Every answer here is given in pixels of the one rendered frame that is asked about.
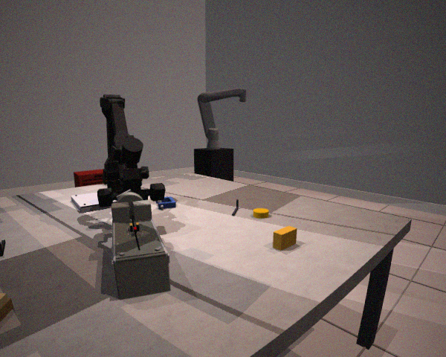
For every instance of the short yellow cylinder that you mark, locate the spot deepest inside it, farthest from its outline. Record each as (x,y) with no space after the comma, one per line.
(260,213)

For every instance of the blue c-clamp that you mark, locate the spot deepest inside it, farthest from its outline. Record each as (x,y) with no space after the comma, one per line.
(168,202)

